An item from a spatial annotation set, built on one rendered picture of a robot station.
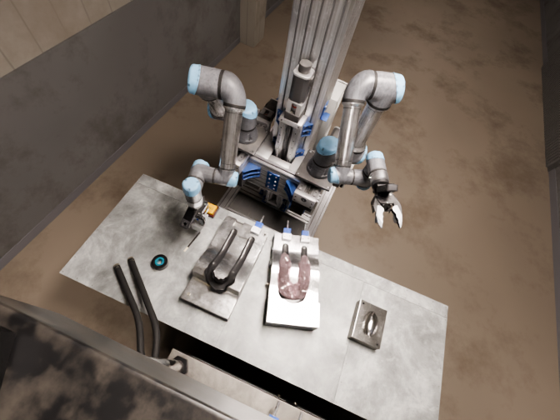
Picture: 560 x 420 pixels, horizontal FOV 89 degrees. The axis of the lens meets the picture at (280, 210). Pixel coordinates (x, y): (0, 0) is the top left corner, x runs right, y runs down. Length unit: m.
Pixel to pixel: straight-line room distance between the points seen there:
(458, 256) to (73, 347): 3.14
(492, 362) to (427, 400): 1.39
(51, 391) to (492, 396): 2.94
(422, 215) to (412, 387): 1.90
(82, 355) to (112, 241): 1.46
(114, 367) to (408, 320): 1.62
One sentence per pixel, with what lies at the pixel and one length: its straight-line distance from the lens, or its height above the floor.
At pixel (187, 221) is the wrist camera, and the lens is 1.44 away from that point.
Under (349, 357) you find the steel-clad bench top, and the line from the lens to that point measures 1.66.
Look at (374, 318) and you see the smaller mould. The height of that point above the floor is 0.86.
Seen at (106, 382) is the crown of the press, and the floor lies 2.00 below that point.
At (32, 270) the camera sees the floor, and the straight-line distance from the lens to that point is 2.91.
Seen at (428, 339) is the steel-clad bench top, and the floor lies 0.80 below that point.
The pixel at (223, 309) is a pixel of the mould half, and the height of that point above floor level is 0.86.
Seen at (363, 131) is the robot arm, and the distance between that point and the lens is 1.48.
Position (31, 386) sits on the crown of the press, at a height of 2.00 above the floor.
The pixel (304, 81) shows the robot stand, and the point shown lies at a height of 1.51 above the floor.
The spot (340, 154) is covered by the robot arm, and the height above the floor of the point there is 1.43.
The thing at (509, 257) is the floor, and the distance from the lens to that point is 3.64.
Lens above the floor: 2.36
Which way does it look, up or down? 60 degrees down
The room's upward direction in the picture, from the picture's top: 16 degrees clockwise
